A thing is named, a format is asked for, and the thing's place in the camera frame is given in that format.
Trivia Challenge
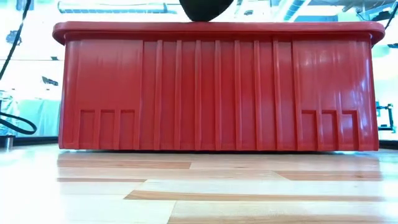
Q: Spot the black slide sandal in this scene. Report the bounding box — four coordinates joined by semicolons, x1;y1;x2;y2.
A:
178;0;234;23

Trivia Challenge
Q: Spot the red plastic bin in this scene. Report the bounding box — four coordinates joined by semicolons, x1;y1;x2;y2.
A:
52;21;386;152

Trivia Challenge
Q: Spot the long ceiling light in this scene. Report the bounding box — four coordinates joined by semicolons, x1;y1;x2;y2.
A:
57;1;169;15

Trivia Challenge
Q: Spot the teal cover cloth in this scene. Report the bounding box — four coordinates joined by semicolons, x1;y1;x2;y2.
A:
0;91;62;137

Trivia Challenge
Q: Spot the black background stand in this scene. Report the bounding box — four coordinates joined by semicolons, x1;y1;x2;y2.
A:
375;101;397;134

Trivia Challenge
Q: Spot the metal cylinder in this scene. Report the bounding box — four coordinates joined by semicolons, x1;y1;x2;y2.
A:
0;134;16;151

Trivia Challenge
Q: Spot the dark wall item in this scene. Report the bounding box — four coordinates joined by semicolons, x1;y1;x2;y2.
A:
42;76;60;87

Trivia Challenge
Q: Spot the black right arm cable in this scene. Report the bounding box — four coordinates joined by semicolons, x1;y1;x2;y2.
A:
384;1;398;30

